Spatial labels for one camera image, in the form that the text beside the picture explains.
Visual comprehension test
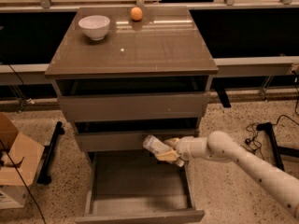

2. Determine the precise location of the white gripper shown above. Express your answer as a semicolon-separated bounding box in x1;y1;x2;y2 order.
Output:
155;136;209;162

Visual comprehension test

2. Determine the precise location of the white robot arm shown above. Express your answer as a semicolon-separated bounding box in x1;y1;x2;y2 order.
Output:
151;131;299;219

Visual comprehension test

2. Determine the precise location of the grey top drawer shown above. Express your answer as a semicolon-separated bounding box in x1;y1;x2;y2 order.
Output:
56;77;209;122

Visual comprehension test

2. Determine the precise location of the grey open bottom drawer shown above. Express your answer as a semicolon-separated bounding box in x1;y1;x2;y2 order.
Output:
75;149;205;224

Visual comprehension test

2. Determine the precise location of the grey drawer cabinet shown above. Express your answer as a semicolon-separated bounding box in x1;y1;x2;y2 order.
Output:
44;6;220;161

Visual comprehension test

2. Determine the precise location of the grey middle drawer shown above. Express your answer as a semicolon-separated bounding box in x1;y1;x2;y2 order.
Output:
75;118;199;152

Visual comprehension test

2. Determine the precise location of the black right stand foot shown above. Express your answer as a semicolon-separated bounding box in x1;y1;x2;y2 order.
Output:
256;122;299;170

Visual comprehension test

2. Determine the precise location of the black stand foot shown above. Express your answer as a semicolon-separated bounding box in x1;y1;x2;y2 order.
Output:
37;121;64;185
256;122;299;170

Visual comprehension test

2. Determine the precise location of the black left stand foot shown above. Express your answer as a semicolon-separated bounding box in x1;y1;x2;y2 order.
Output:
37;121;64;185

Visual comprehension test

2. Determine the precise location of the orange fruit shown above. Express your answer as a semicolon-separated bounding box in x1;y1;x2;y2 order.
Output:
131;7;143;21

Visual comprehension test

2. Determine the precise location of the white ceramic bowl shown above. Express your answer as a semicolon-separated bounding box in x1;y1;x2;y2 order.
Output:
78;15;110;40

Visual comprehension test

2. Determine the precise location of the brown cardboard box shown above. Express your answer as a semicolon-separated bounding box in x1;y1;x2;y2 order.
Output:
0;113;44;186

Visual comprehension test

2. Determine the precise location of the white box under cardboard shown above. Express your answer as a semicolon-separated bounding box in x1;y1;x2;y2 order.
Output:
0;186;28;209

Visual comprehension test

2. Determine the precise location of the black cable on floor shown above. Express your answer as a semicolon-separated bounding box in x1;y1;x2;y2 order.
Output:
241;114;299;161

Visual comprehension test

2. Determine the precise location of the black cable at left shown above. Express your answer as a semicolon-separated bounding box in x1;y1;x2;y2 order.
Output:
0;138;48;224

